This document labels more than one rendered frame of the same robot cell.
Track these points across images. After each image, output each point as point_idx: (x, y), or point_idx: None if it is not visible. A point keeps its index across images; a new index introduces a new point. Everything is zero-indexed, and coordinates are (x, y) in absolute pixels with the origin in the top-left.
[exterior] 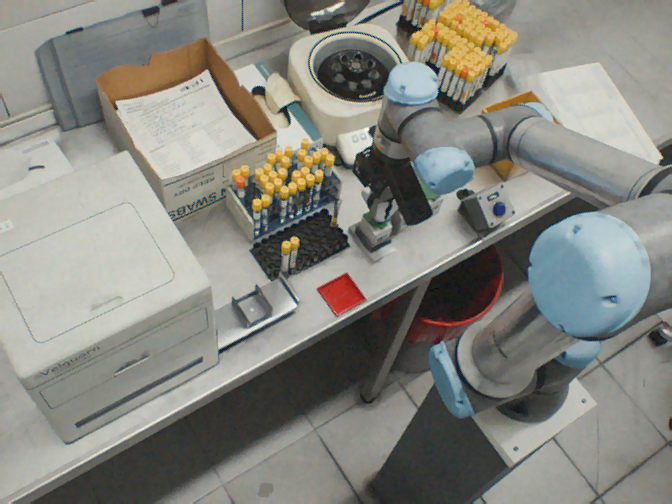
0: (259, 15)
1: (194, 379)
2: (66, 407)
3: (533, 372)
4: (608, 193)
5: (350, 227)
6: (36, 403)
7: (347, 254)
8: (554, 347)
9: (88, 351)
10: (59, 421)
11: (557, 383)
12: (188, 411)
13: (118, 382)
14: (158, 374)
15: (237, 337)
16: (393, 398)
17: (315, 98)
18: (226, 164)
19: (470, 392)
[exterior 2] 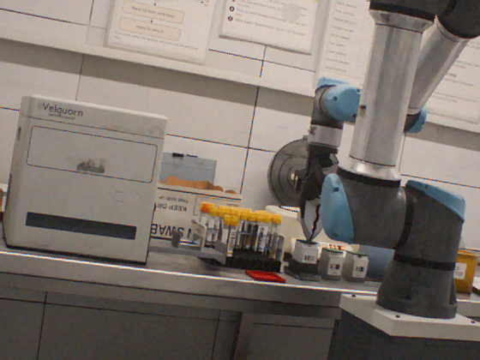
0: (251, 208)
1: (121, 262)
2: (33, 175)
3: (399, 177)
4: (429, 30)
5: (285, 265)
6: (22, 146)
7: (278, 273)
8: (387, 60)
9: (75, 111)
10: (21, 192)
11: (429, 235)
12: (106, 276)
13: (74, 185)
14: (100, 213)
15: (167, 247)
16: None
17: (278, 211)
18: (198, 199)
19: (345, 183)
